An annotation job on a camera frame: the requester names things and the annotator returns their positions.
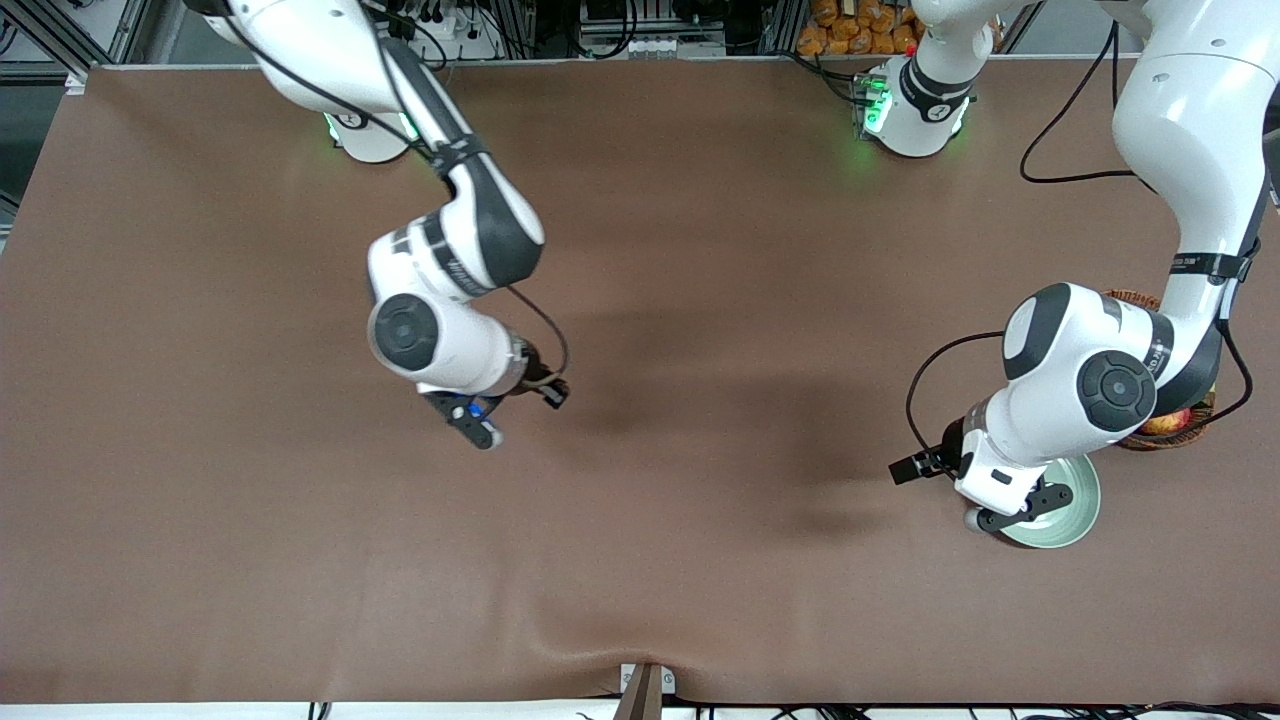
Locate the red yellow apple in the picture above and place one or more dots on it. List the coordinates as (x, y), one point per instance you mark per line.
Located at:
(1172, 424)

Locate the aluminium frame strut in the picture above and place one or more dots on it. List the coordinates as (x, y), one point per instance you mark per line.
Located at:
(47, 35)

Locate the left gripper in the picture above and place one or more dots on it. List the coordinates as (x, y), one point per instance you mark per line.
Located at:
(946, 447)

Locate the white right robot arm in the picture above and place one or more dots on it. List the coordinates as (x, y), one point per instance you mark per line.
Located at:
(300, 50)

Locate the brown table mat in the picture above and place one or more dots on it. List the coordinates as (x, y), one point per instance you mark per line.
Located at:
(600, 560)

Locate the white terminal block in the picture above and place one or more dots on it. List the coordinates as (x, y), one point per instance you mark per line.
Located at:
(650, 46)

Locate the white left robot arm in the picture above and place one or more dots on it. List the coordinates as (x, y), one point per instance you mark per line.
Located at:
(1180, 100)

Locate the brown wicker basket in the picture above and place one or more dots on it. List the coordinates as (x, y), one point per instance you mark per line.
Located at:
(1165, 441)

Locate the pale green round plate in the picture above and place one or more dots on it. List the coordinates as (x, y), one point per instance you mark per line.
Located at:
(1075, 520)

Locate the orange bread rolls pile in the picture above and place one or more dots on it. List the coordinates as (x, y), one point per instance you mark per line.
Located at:
(850, 30)

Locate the white power strip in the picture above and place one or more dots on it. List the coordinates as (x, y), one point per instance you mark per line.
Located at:
(455, 28)

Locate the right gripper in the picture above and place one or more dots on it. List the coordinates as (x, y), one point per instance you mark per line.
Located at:
(538, 381)

